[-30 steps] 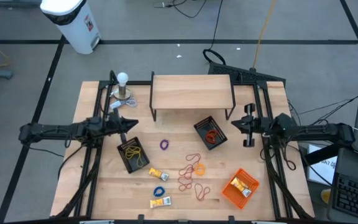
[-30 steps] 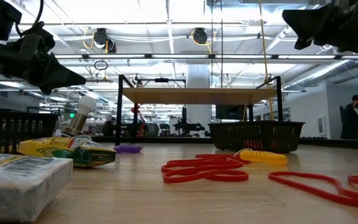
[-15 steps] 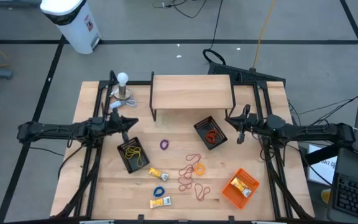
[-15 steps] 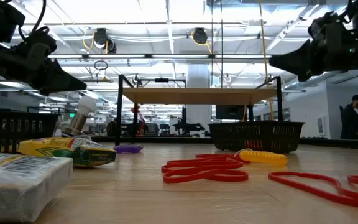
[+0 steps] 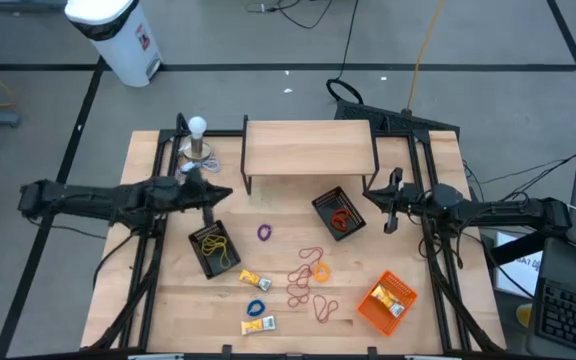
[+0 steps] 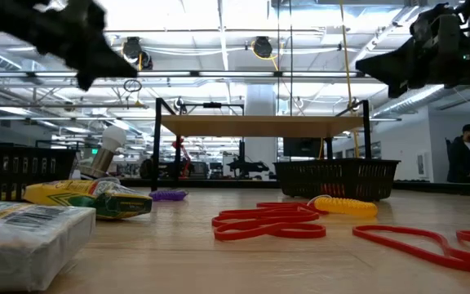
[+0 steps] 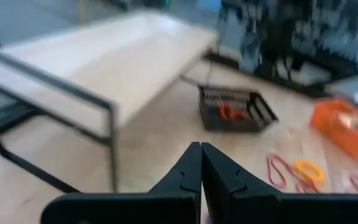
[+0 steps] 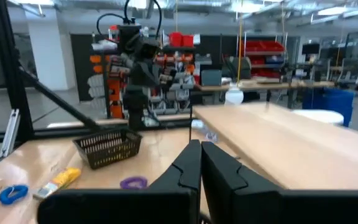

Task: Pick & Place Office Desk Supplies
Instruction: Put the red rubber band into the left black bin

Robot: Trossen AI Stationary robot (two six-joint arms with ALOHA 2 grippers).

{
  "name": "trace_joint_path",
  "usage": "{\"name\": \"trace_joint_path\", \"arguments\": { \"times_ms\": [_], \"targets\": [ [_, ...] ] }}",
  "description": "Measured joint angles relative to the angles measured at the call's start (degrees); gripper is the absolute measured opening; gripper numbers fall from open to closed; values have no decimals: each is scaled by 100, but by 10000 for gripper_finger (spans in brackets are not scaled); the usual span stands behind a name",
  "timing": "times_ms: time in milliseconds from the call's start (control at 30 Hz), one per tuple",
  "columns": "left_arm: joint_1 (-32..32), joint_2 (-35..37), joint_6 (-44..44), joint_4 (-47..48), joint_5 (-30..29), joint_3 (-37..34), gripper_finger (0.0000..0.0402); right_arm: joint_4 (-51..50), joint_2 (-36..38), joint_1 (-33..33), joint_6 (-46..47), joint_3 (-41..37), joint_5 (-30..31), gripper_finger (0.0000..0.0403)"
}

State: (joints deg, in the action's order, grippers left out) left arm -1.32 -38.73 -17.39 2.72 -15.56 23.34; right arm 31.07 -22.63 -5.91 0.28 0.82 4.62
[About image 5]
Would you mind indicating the black mesh tray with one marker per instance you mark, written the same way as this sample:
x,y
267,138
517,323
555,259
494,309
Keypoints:
x,y
208,267
325,202

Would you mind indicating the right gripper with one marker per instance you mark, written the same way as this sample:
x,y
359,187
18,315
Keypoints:
x,y
408,200

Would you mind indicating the black desk bar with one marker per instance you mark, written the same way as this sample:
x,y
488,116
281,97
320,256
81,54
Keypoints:
x,y
518,250

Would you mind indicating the yellow crayon pack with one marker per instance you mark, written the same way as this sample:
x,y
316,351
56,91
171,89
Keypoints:
x,y
253,278
394,309
380,295
255,326

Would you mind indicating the wooden desk shelf riser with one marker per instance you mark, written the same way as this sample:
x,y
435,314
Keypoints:
x,y
308,147

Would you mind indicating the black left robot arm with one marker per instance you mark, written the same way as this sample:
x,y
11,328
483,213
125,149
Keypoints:
x,y
83,200

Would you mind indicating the small yellow object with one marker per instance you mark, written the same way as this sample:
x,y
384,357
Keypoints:
x,y
523,315

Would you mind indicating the orange mesh tray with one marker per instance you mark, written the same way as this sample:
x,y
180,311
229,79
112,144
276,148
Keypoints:
x,y
375,320

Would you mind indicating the black perforated panel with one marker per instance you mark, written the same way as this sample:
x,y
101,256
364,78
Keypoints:
x,y
393,120

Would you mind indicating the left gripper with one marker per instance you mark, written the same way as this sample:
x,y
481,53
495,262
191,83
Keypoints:
x,y
193,192

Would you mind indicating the white printed paper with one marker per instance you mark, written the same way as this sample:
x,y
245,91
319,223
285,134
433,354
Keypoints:
x,y
520,275

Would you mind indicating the grey laptop black keyboard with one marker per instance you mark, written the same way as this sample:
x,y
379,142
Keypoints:
x,y
568,315

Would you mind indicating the light bulb table lamp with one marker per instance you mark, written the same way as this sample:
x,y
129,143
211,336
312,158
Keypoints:
x,y
197,127

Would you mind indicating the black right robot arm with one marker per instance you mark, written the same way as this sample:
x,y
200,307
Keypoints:
x,y
508,212

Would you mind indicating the white trash bin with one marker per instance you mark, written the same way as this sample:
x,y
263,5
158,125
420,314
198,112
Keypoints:
x,y
123,45

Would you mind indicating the black aluminium table frame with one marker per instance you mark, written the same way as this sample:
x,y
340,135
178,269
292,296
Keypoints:
x,y
228,133

